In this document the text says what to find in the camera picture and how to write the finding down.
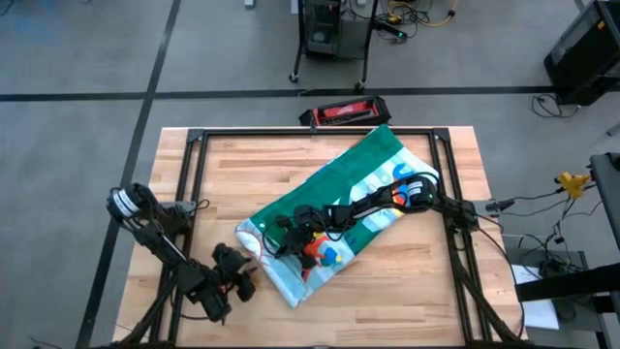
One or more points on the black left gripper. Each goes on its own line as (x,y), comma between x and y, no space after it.
(213,295)

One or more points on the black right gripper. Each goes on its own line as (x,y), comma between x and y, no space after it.
(315,225)

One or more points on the dinosaur print towel green border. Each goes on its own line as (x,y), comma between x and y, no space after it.
(349,169)

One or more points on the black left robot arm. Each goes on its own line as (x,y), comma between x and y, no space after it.
(160,249)

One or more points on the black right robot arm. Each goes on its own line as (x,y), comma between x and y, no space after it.
(373,203)

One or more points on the red and black tool case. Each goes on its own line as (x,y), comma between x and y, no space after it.
(346,111)

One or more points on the black wheeled cart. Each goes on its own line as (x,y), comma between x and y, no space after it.
(351,43)

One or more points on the black computer tower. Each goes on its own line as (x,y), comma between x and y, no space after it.
(322,29)

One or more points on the grey side table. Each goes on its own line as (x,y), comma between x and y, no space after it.
(520,252)

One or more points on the black power strip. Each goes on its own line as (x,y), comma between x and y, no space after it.
(390,30)

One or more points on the white paper sheet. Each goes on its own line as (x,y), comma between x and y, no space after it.
(540,315)

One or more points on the black power adapter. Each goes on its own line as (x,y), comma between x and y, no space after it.
(552,267)

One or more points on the black crossbar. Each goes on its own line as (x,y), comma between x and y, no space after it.
(571,283)

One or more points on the dark grey workbench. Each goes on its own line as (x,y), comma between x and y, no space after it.
(608,194)

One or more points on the black equipment case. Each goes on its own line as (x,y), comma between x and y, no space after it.
(586,53)

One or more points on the black metal table frame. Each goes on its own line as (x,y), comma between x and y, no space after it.
(290,131)

